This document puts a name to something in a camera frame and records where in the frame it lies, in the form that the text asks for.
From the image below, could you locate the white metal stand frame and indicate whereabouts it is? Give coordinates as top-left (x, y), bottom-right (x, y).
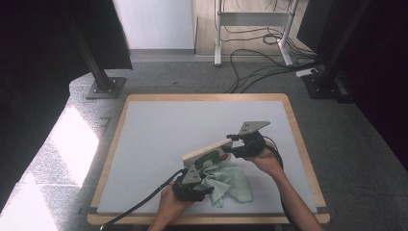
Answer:
top-left (214, 0), bottom-right (301, 67)

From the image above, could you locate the caterpillar picture book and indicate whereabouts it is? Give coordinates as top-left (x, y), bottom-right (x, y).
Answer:
top-left (181, 138), bottom-right (235, 171)

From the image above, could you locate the white power strip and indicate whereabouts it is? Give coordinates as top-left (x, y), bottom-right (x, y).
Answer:
top-left (295, 67), bottom-right (319, 78)

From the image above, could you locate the bundle of black floor cables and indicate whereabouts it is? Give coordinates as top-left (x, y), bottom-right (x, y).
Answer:
top-left (220, 0), bottom-right (321, 94)

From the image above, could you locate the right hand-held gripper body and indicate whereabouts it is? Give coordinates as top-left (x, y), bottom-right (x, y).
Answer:
top-left (238, 120), bottom-right (271, 158)

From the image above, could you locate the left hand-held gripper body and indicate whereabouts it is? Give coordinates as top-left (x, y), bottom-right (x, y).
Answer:
top-left (172, 165), bottom-right (206, 202)

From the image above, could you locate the black metal stand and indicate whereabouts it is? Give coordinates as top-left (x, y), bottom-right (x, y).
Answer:
top-left (302, 0), bottom-right (373, 100)
top-left (62, 0), bottom-right (127, 100)

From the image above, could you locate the black curtain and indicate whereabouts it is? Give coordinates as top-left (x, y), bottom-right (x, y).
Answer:
top-left (0, 0), bottom-right (133, 213)
top-left (296, 0), bottom-right (408, 171)

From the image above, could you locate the wooden table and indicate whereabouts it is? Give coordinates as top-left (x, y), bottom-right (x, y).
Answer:
top-left (87, 92), bottom-right (331, 225)

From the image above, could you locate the person's right hand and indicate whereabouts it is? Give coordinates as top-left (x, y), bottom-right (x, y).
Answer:
top-left (248, 148), bottom-right (281, 176)

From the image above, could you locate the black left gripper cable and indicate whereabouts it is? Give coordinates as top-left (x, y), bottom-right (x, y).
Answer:
top-left (99, 168), bottom-right (187, 231)

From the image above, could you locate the grey table mat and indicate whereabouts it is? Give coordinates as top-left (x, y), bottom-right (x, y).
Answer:
top-left (96, 100), bottom-right (319, 216)

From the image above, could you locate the light green cloth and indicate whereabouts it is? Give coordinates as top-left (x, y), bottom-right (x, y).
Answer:
top-left (200, 159), bottom-right (254, 209)

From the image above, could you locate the person's left hand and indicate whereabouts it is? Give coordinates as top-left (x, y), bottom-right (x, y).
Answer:
top-left (159, 186), bottom-right (195, 222)

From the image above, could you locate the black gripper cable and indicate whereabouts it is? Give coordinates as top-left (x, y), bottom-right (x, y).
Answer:
top-left (263, 136), bottom-right (302, 231)
top-left (99, 168), bottom-right (187, 231)

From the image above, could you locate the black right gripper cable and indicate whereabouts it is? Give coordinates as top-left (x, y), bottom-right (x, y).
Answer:
top-left (263, 136), bottom-right (302, 231)

